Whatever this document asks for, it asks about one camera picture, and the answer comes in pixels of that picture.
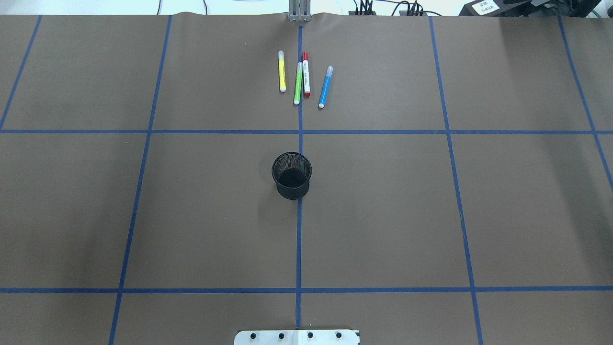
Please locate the green highlighter pen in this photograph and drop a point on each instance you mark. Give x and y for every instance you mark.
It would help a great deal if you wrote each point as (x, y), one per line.
(299, 82)

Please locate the blue marker pen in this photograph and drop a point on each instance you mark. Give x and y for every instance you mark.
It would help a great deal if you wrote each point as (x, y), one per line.
(325, 88)

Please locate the yellow highlighter pen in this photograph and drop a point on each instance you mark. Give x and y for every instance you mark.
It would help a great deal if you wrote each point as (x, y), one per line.
(281, 71)

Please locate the red capped white marker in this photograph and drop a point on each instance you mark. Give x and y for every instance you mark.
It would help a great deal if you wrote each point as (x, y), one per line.
(305, 65)

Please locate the black mesh pen cup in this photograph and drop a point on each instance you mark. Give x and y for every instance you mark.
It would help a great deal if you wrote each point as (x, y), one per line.
(291, 172)

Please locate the grey usb hub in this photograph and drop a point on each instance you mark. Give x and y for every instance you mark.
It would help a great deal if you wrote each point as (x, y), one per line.
(363, 8)

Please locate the aluminium frame post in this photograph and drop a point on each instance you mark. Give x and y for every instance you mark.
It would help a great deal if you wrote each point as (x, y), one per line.
(299, 11)

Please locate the white pedestal column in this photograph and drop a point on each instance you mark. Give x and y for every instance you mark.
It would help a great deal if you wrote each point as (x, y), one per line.
(298, 337)

